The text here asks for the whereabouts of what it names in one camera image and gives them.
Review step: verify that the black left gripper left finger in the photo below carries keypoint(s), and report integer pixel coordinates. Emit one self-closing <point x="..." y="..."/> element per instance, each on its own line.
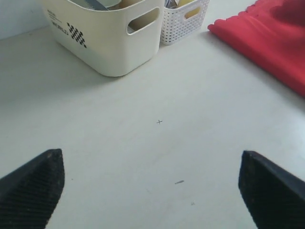
<point x="30" y="193"/>

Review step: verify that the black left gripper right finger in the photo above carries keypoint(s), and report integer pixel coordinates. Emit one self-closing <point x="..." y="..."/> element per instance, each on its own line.
<point x="274" y="197"/>

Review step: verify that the red scalloped cloth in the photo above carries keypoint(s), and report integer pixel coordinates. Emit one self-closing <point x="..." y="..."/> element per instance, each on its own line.
<point x="271" y="34"/>

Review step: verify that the silver table knife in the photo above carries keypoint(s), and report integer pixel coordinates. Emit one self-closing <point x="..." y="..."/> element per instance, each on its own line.
<point x="96" y="5"/>

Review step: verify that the pale green ceramic bowl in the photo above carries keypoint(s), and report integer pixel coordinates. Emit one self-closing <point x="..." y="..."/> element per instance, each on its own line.
<point x="109" y="3"/>

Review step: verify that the cream plastic storage bin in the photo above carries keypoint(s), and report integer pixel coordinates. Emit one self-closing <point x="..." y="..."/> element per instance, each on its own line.
<point x="113" y="42"/>

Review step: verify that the white perforated plastic basket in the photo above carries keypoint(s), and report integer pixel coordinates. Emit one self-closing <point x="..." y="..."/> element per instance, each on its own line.
<point x="174" y="24"/>

